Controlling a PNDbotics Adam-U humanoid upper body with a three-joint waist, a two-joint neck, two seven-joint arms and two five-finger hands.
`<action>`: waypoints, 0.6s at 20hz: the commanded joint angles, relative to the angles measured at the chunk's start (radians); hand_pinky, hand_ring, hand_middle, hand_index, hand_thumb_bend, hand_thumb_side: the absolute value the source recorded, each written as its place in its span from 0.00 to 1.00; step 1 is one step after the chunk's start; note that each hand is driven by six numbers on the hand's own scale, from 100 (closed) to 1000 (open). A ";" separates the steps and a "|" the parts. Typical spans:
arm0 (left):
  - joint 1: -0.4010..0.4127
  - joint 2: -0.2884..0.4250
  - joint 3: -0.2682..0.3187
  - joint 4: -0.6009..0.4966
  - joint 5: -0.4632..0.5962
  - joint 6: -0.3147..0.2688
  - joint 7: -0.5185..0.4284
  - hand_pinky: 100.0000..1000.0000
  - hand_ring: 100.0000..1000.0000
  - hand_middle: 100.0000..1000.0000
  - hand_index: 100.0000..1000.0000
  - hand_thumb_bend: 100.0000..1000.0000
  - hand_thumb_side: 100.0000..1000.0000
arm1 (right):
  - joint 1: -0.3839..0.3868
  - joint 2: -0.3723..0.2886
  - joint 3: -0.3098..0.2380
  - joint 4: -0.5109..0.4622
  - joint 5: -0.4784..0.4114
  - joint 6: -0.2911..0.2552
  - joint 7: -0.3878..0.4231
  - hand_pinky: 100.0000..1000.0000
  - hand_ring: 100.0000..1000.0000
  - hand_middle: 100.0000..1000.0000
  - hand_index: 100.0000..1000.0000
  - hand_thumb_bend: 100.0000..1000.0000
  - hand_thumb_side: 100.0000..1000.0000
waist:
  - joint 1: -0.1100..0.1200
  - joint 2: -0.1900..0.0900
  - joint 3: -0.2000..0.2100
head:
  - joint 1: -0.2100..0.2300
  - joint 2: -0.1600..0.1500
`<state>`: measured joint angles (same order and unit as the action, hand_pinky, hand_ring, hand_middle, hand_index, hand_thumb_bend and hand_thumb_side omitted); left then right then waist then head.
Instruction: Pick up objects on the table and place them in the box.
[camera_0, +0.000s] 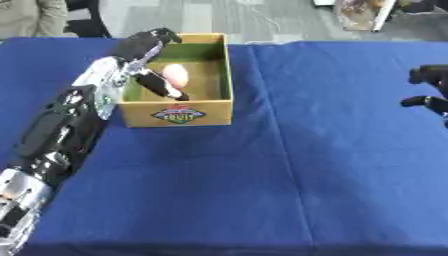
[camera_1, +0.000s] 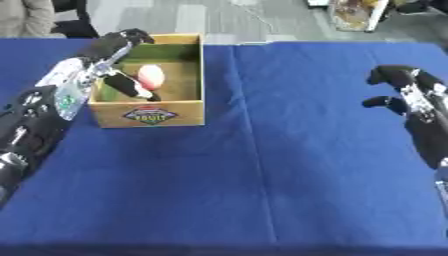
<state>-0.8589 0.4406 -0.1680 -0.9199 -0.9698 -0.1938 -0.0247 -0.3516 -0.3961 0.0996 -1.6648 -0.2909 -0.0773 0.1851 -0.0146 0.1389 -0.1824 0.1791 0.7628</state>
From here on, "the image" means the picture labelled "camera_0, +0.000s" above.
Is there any tan cardboard box green inside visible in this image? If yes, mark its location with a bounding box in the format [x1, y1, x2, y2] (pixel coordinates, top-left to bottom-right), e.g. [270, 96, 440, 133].
[117, 32, 235, 129]

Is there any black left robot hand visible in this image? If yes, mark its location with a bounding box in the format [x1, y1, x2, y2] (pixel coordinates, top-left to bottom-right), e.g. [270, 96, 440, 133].
[110, 27, 191, 102]

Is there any pink egg-shaped toy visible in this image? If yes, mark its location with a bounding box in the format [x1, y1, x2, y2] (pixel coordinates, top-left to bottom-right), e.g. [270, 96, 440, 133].
[161, 63, 191, 91]

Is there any person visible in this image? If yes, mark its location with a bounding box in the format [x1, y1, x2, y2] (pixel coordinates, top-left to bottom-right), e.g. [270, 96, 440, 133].
[0, 0, 70, 39]

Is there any black chair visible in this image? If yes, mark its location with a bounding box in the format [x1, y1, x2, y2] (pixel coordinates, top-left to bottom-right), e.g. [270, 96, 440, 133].
[63, 0, 114, 39]

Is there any brown bag with white edge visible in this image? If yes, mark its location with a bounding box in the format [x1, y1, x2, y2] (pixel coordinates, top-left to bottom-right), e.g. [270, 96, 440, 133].
[332, 0, 399, 33]

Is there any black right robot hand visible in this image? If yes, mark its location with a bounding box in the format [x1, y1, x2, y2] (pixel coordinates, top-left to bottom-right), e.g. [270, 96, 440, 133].
[399, 64, 448, 129]

